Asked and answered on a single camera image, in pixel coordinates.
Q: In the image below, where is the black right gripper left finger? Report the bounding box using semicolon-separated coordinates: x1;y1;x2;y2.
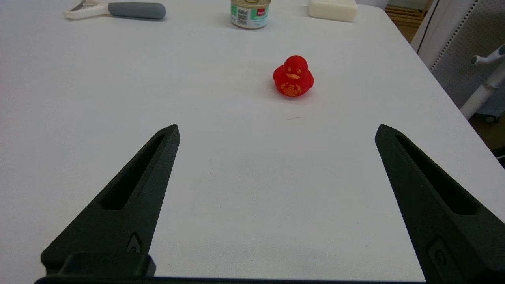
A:
41;124;181;275

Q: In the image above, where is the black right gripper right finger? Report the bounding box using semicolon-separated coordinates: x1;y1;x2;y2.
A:
375;124;505;284

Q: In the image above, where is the white pegboard panel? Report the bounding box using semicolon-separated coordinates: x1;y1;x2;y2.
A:
410;0;505;109

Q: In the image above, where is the white peeler with grey handle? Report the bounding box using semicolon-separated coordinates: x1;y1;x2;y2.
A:
63;0;166;20

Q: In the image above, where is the brown wooden crate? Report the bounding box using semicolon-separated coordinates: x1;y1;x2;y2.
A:
385;0;434;43

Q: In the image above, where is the small tin can green label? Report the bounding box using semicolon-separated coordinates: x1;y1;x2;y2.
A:
230;0;271;29

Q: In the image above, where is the white sponge block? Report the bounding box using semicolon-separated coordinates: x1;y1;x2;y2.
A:
307;0;358;22

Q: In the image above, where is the white side desk leg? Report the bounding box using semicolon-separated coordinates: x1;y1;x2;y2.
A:
460;59;505;120

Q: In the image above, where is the white desk crank handle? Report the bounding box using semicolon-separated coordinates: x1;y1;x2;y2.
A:
471;44;505;65

